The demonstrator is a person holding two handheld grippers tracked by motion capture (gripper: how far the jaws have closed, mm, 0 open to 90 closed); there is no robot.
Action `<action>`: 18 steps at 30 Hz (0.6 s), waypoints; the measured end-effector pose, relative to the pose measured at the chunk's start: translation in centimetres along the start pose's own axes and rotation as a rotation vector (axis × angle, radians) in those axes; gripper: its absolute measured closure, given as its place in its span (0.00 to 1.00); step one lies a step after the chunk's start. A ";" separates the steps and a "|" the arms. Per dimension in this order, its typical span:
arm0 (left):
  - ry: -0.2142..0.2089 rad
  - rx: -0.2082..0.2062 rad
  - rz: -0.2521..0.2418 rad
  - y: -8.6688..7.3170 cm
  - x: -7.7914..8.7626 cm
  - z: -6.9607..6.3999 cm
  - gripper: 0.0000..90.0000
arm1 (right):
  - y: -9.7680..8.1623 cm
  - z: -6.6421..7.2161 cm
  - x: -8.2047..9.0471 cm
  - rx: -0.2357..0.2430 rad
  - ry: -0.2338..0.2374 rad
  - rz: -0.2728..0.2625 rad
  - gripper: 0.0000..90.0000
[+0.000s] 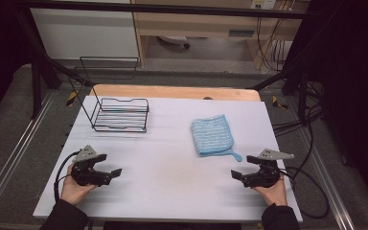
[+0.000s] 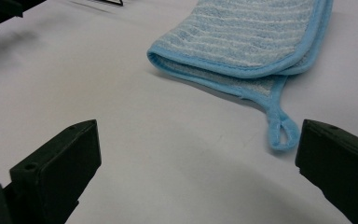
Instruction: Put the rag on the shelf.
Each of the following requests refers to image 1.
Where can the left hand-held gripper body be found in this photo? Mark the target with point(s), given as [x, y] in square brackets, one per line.
[86, 174]

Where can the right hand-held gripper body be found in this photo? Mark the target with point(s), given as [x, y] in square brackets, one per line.
[265, 174]

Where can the blue knitted cloth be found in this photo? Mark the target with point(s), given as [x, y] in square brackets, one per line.
[212, 135]

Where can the person's right hand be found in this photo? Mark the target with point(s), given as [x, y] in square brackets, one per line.
[273, 193]

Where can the person's left hand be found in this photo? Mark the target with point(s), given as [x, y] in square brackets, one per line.
[73, 191]

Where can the white foam board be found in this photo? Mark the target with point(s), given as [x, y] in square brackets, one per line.
[166, 179]

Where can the yellow black tape strip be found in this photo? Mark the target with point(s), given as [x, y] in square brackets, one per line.
[278, 103]
[72, 98]

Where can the white cabinet panel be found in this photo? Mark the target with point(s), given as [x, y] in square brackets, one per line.
[86, 35]

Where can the grey desk label plate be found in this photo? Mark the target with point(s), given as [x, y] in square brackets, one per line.
[241, 33]

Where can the wooden office desk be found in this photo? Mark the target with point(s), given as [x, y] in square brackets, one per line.
[198, 25]

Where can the aluminium floor rail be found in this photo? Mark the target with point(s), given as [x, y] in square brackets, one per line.
[16, 150]
[327, 179]

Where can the black frame leg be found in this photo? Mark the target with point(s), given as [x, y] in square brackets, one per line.
[36, 86]
[302, 92]

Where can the white wall socket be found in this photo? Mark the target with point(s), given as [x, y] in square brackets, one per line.
[263, 4]

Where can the black horizontal frame bar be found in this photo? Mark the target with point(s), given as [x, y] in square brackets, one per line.
[172, 8]

